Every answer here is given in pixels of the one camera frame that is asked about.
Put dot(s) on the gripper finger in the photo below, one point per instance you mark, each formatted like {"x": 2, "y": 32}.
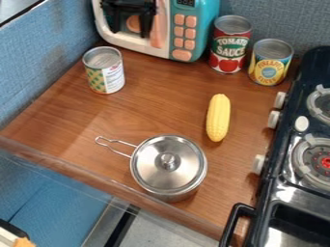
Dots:
{"x": 146, "y": 25}
{"x": 114, "y": 23}

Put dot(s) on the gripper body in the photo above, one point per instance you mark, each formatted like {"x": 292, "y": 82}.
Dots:
{"x": 129, "y": 6}

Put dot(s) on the green checked can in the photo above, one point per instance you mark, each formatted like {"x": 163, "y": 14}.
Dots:
{"x": 105, "y": 72}

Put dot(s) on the red tomato can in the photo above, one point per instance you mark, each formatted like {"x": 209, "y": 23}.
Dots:
{"x": 229, "y": 46}

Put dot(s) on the yellow and blue can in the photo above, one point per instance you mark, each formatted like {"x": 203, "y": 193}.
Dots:
{"x": 269, "y": 64}

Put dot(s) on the silver pot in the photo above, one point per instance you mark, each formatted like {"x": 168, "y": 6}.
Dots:
{"x": 172, "y": 193}

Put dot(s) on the toy microwave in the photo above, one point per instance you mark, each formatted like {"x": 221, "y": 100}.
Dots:
{"x": 189, "y": 29}

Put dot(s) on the yellow toy corn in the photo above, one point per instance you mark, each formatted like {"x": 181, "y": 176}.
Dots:
{"x": 218, "y": 117}

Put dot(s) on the silver lid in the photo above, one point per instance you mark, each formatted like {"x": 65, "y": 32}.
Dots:
{"x": 168, "y": 162}

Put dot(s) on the toy stove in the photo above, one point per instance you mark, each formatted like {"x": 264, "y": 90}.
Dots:
{"x": 296, "y": 154}

